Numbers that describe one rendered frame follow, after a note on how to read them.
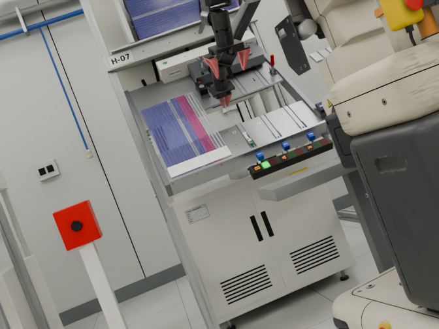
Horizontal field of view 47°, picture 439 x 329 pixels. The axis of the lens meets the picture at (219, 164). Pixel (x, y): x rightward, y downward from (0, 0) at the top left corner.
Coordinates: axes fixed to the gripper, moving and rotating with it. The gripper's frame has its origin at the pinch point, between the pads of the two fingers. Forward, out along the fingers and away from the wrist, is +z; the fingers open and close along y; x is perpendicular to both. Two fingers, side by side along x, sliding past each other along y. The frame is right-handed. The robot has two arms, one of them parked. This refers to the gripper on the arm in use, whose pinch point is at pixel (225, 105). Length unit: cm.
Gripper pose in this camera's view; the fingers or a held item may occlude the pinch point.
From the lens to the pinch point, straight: 223.3
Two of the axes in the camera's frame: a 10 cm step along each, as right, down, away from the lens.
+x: 3.6, 5.8, -7.3
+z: 1.8, 7.3, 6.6
